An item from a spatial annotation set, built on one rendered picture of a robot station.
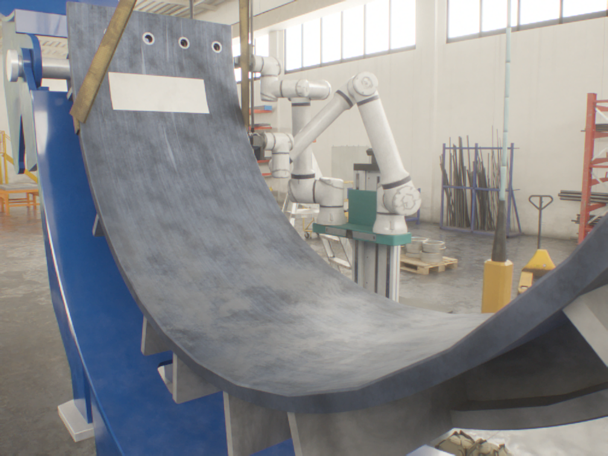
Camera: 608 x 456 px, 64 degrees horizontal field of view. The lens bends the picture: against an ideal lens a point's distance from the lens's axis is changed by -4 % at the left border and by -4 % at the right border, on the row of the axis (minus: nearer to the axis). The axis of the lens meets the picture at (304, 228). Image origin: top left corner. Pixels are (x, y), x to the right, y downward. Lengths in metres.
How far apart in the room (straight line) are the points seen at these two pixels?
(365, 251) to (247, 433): 2.19
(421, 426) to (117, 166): 1.29
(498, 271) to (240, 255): 0.84
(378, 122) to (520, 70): 10.41
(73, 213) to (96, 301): 0.37
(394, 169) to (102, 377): 1.62
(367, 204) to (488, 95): 10.31
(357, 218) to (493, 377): 2.06
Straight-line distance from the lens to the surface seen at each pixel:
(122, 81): 2.04
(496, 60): 13.17
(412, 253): 8.47
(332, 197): 3.05
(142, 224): 1.70
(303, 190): 3.09
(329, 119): 2.62
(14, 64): 2.39
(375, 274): 3.16
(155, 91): 2.06
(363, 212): 3.06
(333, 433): 0.95
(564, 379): 1.09
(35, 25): 2.56
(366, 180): 3.13
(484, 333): 0.55
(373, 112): 2.52
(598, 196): 11.38
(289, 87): 2.50
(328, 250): 4.70
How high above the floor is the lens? 1.84
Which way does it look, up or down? 8 degrees down
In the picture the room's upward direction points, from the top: straight up
